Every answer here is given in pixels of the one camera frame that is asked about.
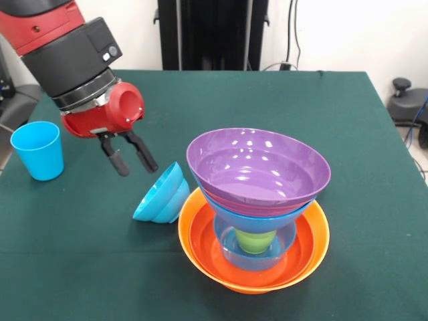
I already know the blue cup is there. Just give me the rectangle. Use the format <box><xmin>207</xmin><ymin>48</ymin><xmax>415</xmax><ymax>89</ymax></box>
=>
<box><xmin>10</xmin><ymin>121</ymin><xmax>65</xmax><ymax>182</ymax></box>

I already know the black hanging cable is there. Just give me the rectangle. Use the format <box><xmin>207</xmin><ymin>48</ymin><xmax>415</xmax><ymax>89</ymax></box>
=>
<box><xmin>289</xmin><ymin>0</ymin><xmax>302</xmax><ymax>70</ymax></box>

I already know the large blue bowl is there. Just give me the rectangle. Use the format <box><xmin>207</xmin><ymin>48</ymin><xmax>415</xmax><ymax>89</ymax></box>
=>
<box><xmin>201</xmin><ymin>193</ymin><xmax>315</xmax><ymax>234</ymax></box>

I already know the large orange bowl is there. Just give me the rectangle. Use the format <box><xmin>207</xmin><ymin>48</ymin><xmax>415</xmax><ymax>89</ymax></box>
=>
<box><xmin>178</xmin><ymin>187</ymin><xmax>330</xmax><ymax>295</ymax></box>

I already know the red-orange bowl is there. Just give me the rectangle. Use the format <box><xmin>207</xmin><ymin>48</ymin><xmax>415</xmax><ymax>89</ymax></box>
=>
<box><xmin>189</xmin><ymin>201</ymin><xmax>316</xmax><ymax>289</ymax></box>

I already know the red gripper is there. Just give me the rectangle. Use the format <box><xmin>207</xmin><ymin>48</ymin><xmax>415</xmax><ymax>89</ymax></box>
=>
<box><xmin>61</xmin><ymin>81</ymin><xmax>160</xmax><ymax>178</ymax></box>

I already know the green cup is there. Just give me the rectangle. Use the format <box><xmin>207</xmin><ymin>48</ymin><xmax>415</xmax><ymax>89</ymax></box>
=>
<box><xmin>234</xmin><ymin>227</ymin><xmax>277</xmax><ymax>255</ymax></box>

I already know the black office chair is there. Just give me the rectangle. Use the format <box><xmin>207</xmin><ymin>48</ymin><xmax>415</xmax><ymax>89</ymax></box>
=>
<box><xmin>389</xmin><ymin>78</ymin><xmax>428</xmax><ymax>128</ymax></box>
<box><xmin>0</xmin><ymin>45</ymin><xmax>47</xmax><ymax>131</ymax></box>

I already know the small light blue bowl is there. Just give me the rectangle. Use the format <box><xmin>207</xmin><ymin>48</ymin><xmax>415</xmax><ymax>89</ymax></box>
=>
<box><xmin>132</xmin><ymin>162</ymin><xmax>192</xmax><ymax>223</ymax></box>

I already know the purple bowl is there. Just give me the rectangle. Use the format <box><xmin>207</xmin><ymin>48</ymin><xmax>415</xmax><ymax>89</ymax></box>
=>
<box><xmin>186</xmin><ymin>128</ymin><xmax>332</xmax><ymax>217</ymax></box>

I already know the medium blue bowl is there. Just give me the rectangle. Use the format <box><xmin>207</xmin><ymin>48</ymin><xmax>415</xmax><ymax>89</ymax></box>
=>
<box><xmin>213</xmin><ymin>214</ymin><xmax>297</xmax><ymax>272</ymax></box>

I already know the dark green tablecloth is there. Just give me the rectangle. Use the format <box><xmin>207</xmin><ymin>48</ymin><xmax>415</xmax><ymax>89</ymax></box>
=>
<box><xmin>0</xmin><ymin>70</ymin><xmax>428</xmax><ymax>321</ymax></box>

